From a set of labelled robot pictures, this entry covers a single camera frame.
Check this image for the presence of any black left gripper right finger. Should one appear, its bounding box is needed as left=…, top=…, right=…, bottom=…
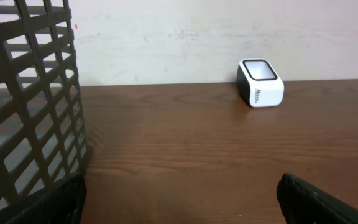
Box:
left=277, top=173, right=358, bottom=224

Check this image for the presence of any dark grey plastic basket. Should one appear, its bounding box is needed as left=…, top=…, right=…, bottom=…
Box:
left=0, top=0, right=90, bottom=210

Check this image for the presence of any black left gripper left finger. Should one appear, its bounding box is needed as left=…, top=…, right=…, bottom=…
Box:
left=0, top=174, right=87, bottom=224

